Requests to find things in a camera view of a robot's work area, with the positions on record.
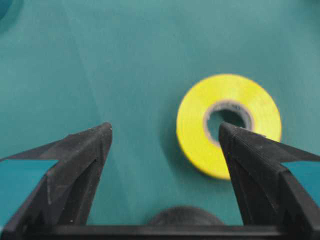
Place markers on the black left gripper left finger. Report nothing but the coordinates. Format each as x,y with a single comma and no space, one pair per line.
52,184

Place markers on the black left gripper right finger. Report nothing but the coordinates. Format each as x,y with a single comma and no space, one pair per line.
276,186

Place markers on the black tape roll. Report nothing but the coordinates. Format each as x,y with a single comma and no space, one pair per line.
184,215

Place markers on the yellow tape roll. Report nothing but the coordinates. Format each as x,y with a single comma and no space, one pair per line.
232,92

